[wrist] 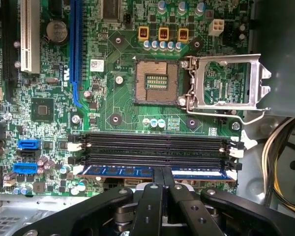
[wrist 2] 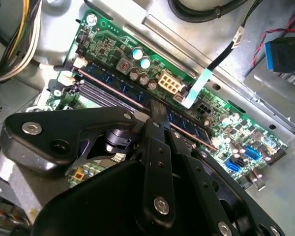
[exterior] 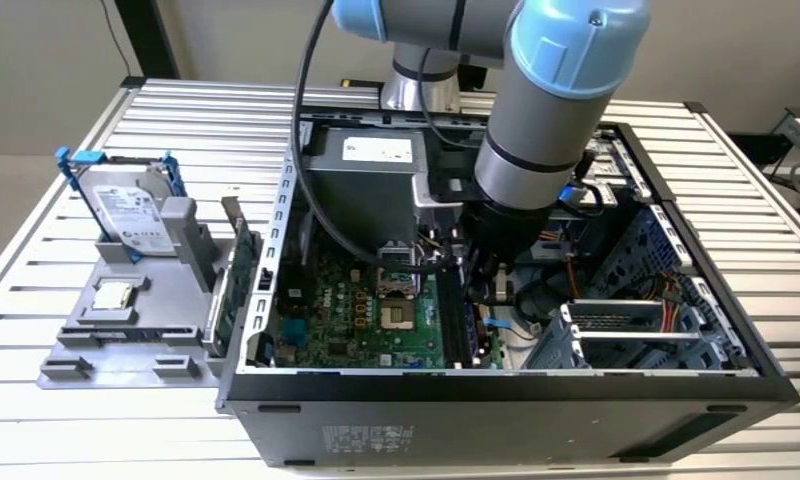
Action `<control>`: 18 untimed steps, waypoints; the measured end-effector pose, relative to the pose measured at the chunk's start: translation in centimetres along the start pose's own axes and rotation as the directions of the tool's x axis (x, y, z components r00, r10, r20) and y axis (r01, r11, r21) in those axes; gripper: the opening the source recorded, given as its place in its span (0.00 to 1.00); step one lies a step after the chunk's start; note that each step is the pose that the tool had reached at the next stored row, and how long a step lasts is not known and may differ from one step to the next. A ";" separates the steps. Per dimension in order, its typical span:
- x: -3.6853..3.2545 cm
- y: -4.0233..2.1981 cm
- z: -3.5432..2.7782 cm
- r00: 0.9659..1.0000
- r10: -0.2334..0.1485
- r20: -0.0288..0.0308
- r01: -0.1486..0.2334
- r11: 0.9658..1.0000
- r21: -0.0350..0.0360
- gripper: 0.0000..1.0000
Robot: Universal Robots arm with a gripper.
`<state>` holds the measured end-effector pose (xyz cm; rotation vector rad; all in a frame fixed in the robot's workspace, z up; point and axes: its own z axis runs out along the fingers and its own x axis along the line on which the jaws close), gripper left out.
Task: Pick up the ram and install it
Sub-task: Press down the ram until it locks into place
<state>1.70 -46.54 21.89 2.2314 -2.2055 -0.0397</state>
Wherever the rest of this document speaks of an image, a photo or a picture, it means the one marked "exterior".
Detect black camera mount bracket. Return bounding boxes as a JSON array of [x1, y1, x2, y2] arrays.
[[430, 162, 485, 204]]

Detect orange wire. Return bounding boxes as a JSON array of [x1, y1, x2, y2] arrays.
[[562, 252, 582, 305]]

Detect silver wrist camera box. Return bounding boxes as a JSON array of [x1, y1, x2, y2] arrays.
[[410, 172, 466, 224]]

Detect metal socket cover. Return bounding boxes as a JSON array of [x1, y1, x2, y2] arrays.
[[375, 241, 419, 297]]

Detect grey parts rack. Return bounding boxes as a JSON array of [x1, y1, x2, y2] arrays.
[[34, 196, 267, 392]]

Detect black wall cable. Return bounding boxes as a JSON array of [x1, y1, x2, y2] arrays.
[[101, 0, 137, 77]]

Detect black upright post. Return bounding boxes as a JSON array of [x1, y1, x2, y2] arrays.
[[114, 0, 182, 81]]

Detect red yellow power wires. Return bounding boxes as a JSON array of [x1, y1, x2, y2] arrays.
[[649, 272, 686, 335]]

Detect CPU socket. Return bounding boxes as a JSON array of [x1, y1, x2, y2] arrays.
[[377, 295, 419, 335]]

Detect green graphics card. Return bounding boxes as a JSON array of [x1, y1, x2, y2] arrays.
[[201, 196, 259, 360]]

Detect silver CPU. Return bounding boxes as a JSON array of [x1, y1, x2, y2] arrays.
[[90, 282, 135, 312]]

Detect black PC case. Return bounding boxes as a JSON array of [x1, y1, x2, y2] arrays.
[[211, 103, 800, 471]]

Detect silver disk bay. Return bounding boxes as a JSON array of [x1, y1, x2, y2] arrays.
[[523, 299, 738, 374]]

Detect black internal cable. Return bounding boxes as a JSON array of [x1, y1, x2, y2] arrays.
[[511, 277, 569, 334]]

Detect grey power supply unit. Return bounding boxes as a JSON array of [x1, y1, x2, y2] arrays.
[[297, 128, 430, 251]]

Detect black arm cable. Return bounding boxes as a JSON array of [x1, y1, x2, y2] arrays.
[[290, 0, 461, 275]]

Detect grey drive cage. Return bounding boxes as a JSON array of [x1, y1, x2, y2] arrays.
[[545, 127, 634, 265]]

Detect hard disk in blue carrier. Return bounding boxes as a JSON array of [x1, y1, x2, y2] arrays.
[[55, 147, 189, 265]]

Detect green motherboard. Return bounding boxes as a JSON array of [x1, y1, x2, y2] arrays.
[[271, 249, 507, 374]]

